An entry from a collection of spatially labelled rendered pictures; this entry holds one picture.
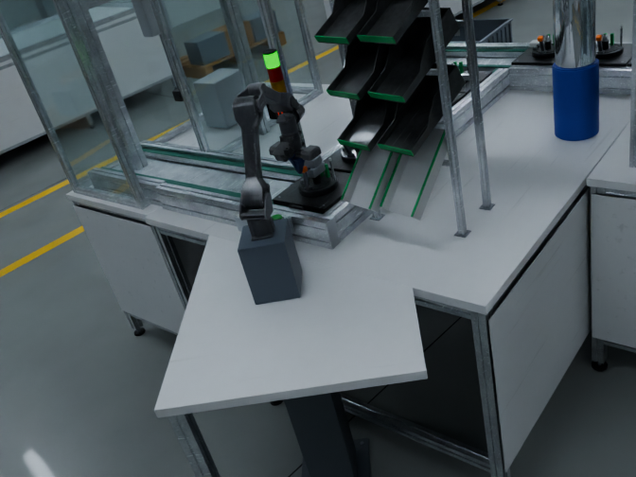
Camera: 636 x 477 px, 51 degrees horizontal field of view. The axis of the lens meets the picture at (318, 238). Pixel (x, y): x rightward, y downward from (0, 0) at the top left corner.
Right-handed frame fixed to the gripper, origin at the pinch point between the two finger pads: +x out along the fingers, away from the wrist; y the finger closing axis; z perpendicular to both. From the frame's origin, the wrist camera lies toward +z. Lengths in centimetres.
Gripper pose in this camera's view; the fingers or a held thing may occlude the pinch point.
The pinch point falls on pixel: (297, 164)
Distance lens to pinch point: 222.1
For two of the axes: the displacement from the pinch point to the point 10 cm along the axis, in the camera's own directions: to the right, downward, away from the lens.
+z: -6.1, 5.2, -6.0
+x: 2.1, 8.4, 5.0
